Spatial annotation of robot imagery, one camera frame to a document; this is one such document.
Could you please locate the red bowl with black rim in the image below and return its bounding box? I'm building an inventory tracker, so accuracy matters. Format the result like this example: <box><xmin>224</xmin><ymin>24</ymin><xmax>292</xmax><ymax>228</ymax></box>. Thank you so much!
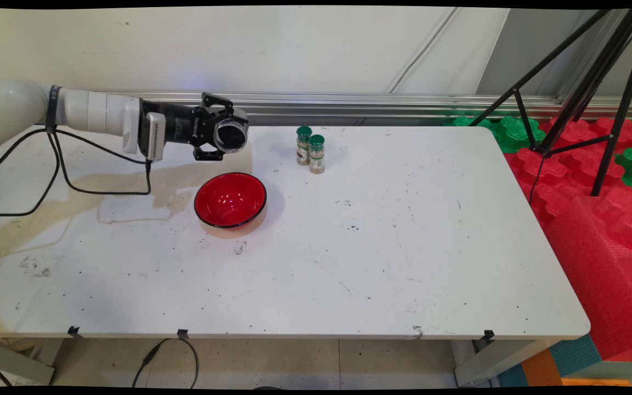
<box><xmin>194</xmin><ymin>172</ymin><xmax>268</xmax><ymax>229</ymax></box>

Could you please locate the green-lid spice jar pale label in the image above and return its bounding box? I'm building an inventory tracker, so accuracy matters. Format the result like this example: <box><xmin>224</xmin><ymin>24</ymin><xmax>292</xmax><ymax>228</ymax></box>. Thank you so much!
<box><xmin>309</xmin><ymin>134</ymin><xmax>326</xmax><ymax>175</ymax></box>

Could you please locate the clear jar of black grains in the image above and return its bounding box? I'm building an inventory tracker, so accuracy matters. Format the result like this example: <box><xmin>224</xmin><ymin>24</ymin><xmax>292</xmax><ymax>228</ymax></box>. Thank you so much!
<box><xmin>212</xmin><ymin>109</ymin><xmax>250</xmax><ymax>154</ymax></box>

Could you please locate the green-lid spice jar dark label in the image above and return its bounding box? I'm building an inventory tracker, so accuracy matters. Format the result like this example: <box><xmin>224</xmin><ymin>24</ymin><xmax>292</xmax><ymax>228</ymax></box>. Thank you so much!
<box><xmin>296</xmin><ymin>126</ymin><xmax>313</xmax><ymax>166</ymax></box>

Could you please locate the red foam puzzle floor mat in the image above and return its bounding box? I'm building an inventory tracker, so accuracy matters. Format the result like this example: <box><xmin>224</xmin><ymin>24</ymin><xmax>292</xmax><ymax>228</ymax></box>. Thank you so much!
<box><xmin>503</xmin><ymin>116</ymin><xmax>632</xmax><ymax>231</ymax></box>

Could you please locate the flat green foam puzzle piece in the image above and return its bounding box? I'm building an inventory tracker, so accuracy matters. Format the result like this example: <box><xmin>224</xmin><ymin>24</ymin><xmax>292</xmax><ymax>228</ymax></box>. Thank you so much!
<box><xmin>444</xmin><ymin>114</ymin><xmax>493</xmax><ymax>130</ymax></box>

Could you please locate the large green foam puzzle piece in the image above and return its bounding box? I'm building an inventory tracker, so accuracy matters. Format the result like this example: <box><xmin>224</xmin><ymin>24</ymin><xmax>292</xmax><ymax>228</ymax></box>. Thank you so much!
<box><xmin>493</xmin><ymin>115</ymin><xmax>546</xmax><ymax>154</ymax></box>

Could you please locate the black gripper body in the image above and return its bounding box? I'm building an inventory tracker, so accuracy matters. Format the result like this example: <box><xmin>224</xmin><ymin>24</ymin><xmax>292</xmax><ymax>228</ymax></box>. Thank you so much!
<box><xmin>139</xmin><ymin>99</ymin><xmax>217</xmax><ymax>148</ymax></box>

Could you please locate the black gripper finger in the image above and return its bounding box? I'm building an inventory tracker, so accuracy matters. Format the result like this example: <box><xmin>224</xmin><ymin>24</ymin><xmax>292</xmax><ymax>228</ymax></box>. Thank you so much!
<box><xmin>201</xmin><ymin>92</ymin><xmax>235</xmax><ymax>117</ymax></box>
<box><xmin>193</xmin><ymin>143</ymin><xmax>225</xmax><ymax>162</ymax></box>

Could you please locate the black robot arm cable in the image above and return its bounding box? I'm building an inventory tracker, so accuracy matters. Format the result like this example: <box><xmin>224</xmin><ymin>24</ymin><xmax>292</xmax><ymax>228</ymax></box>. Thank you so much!
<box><xmin>0</xmin><ymin>126</ymin><xmax>153</xmax><ymax>217</ymax></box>

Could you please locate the white grey wrist camera box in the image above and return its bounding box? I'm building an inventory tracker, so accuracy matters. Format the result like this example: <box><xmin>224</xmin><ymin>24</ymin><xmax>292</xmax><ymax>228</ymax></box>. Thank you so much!
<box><xmin>122</xmin><ymin>112</ymin><xmax>166</xmax><ymax>163</ymax></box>

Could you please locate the black floor cable with plug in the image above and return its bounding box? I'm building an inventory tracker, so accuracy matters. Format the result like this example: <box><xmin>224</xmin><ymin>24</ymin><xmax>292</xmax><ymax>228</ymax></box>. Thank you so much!
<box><xmin>132</xmin><ymin>337</ymin><xmax>199</xmax><ymax>389</ymax></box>

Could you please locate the aluminium rail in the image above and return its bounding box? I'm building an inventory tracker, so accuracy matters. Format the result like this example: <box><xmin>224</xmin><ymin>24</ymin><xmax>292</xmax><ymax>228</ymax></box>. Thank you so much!
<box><xmin>97</xmin><ymin>90</ymin><xmax>632</xmax><ymax>127</ymax></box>

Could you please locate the black tripod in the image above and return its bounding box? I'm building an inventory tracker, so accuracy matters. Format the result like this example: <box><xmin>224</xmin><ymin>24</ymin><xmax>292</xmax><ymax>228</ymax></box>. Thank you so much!
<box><xmin>469</xmin><ymin>8</ymin><xmax>632</xmax><ymax>197</ymax></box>

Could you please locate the teal and orange foam mat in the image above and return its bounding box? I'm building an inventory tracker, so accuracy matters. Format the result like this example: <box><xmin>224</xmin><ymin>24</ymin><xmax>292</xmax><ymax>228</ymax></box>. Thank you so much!
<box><xmin>497</xmin><ymin>334</ymin><xmax>632</xmax><ymax>387</ymax></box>

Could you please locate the grey angled table leg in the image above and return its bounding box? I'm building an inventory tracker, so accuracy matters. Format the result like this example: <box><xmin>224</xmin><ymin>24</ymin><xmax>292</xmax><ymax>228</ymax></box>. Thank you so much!
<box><xmin>454</xmin><ymin>338</ymin><xmax>554</xmax><ymax>387</ymax></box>
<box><xmin>0</xmin><ymin>339</ymin><xmax>56</xmax><ymax>386</ymax></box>

